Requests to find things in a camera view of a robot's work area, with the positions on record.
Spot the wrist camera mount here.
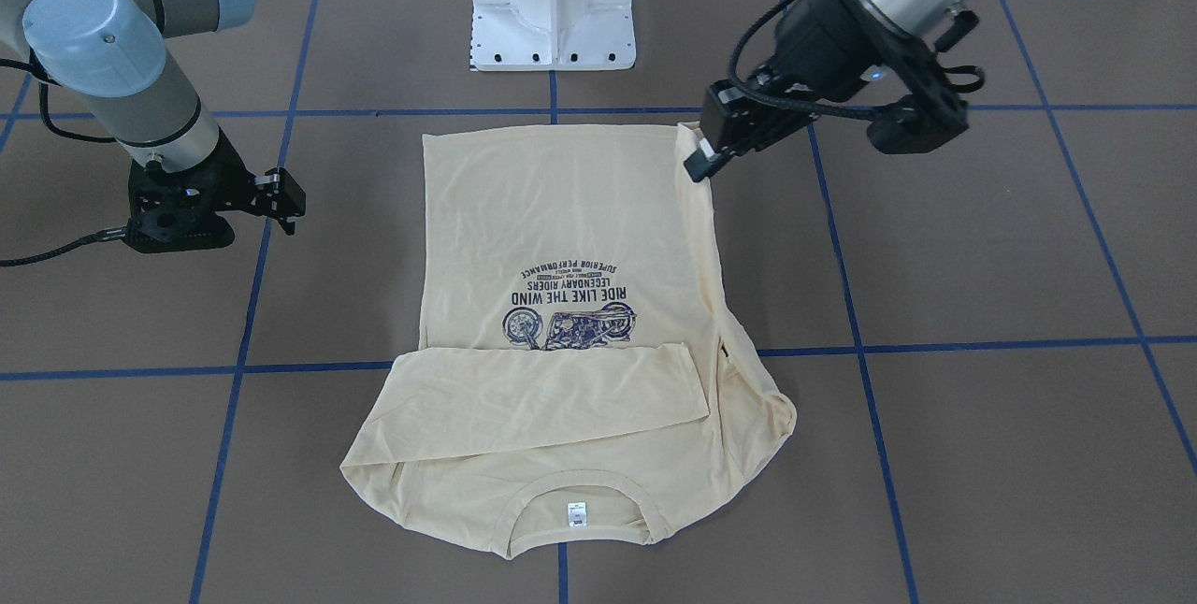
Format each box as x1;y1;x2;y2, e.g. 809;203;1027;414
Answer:
123;183;236;254
867;10;985;155

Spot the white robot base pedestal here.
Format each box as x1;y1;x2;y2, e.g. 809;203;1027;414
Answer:
469;0;637;72

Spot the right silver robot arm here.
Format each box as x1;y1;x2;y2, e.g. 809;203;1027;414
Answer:
4;0;305;249

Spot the beige long sleeve shirt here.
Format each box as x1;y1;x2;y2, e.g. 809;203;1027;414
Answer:
340;123;797;560

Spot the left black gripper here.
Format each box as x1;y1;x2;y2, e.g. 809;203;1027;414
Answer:
683;0;907;183

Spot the black braided cable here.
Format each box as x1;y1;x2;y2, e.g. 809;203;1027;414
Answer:
0;51;132;268
728;0;985;123

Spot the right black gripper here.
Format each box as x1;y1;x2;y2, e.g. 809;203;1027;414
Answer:
129;132;306;234

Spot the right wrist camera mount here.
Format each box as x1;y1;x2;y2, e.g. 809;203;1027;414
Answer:
123;183;236;254

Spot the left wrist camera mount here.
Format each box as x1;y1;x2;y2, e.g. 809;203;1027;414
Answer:
867;10;985;155

